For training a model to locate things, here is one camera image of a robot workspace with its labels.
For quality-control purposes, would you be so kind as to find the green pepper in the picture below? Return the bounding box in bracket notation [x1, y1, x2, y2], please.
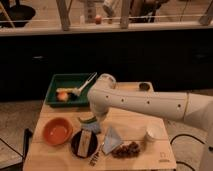
[78, 116, 97, 124]

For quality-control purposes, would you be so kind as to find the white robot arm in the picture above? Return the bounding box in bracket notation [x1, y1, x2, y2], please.
[87, 73, 213, 171]

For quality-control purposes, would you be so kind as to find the red bowl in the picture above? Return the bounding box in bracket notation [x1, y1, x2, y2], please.
[42, 117, 73, 146]

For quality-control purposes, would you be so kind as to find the white brush in tray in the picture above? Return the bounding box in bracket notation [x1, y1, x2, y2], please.
[56, 73, 97, 96]

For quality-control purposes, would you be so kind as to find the small dark round cup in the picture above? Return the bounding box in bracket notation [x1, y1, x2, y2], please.
[139, 82, 150, 91]

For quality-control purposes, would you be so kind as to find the green tray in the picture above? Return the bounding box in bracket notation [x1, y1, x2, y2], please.
[45, 73, 96, 108]

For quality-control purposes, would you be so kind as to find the blue sponge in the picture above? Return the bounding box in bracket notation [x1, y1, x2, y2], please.
[82, 122, 101, 134]

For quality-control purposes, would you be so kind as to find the orange fruit in tray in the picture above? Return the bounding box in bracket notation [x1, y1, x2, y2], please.
[57, 92, 69, 102]

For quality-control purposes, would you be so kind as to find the grey triangular cloth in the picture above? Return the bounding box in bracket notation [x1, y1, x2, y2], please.
[102, 126, 123, 155]

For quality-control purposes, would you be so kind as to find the beige block on plate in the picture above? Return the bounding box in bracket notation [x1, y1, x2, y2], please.
[77, 130, 92, 157]

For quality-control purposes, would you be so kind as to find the black round plate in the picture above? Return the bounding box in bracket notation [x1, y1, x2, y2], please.
[70, 130, 98, 158]

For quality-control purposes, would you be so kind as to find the white cup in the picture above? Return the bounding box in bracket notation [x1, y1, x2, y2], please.
[146, 124, 163, 142]

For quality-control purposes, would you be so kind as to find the metal fork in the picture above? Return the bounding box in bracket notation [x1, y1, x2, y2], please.
[89, 142, 104, 166]

